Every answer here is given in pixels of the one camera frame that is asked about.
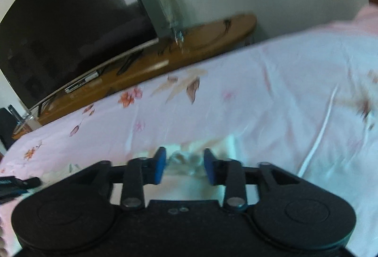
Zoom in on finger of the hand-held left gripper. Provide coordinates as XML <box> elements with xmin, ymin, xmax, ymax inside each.
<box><xmin>17</xmin><ymin>176</ymin><xmax>42</xmax><ymax>190</ymax></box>

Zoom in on wooden television stand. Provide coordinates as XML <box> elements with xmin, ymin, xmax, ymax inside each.
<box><xmin>12</xmin><ymin>13</ymin><xmax>257</xmax><ymax>140</ymax></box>

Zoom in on silver set-top box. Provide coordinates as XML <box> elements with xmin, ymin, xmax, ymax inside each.
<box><xmin>64</xmin><ymin>70</ymin><xmax>100</xmax><ymax>95</ymax></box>

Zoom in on black flat screen television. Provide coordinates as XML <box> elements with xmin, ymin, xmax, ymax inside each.
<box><xmin>0</xmin><ymin>0</ymin><xmax>159</xmax><ymax>112</ymax></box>

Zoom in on black remote control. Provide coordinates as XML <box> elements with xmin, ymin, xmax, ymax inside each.
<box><xmin>116</xmin><ymin>50</ymin><xmax>145</xmax><ymax>76</ymax></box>

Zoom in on clear glass tray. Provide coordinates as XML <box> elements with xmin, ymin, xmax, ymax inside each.
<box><xmin>12</xmin><ymin>112</ymin><xmax>38</xmax><ymax>139</ymax></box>

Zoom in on black chair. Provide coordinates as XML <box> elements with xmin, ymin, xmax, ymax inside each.
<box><xmin>0</xmin><ymin>107</ymin><xmax>16</xmax><ymax>152</ymax></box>

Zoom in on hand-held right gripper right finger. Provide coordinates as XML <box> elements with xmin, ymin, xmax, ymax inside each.
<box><xmin>203</xmin><ymin>148</ymin><xmax>301</xmax><ymax>213</ymax></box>

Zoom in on pink floral bed sheet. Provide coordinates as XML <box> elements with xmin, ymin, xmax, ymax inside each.
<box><xmin>0</xmin><ymin>5</ymin><xmax>378</xmax><ymax>257</ymax></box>

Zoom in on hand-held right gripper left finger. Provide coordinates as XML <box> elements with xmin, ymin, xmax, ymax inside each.
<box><xmin>67</xmin><ymin>147</ymin><xmax>168</xmax><ymax>211</ymax></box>

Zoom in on white knit sweater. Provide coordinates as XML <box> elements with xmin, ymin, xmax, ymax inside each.
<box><xmin>44</xmin><ymin>134</ymin><xmax>237</xmax><ymax>208</ymax></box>

